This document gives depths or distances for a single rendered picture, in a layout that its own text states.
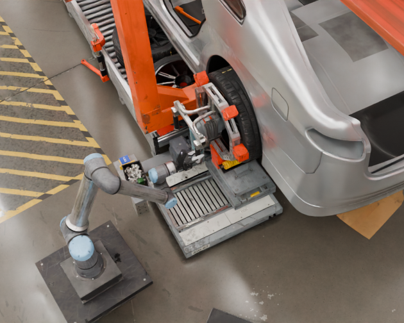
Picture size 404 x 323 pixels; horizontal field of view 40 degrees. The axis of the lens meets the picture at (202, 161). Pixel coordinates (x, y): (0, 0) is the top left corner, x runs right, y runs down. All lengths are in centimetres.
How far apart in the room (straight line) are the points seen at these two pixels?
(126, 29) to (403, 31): 263
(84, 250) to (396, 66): 246
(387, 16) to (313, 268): 317
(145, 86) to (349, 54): 144
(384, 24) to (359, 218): 338
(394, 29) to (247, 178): 326
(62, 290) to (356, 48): 262
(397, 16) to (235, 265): 319
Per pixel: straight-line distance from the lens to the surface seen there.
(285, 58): 303
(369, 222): 447
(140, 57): 379
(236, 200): 431
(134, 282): 386
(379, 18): 118
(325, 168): 306
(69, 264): 391
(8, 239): 466
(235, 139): 363
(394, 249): 440
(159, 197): 357
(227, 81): 367
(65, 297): 392
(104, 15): 590
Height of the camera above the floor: 370
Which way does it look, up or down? 51 degrees down
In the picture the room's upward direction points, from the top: 6 degrees counter-clockwise
